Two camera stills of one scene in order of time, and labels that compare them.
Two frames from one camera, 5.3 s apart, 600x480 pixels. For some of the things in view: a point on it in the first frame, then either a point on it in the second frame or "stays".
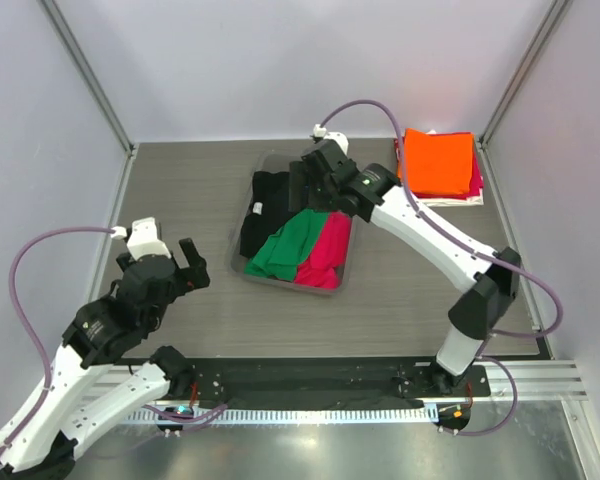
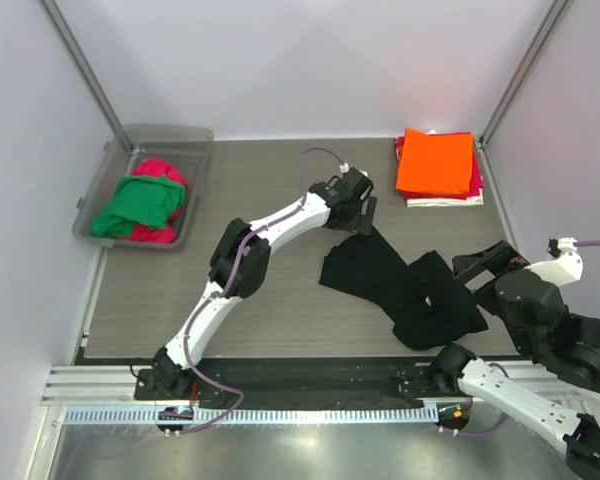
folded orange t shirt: (437, 163) stays
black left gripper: (197, 263) to (360, 225)
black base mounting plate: (331, 380) stays
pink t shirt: (328, 253) to (157, 167)
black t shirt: (268, 210) to (425, 296)
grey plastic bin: (280, 162) to (146, 196)
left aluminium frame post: (87, 75) stays
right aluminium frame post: (554, 13) stays
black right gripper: (298, 179) to (466, 265)
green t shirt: (279, 256) to (142, 201)
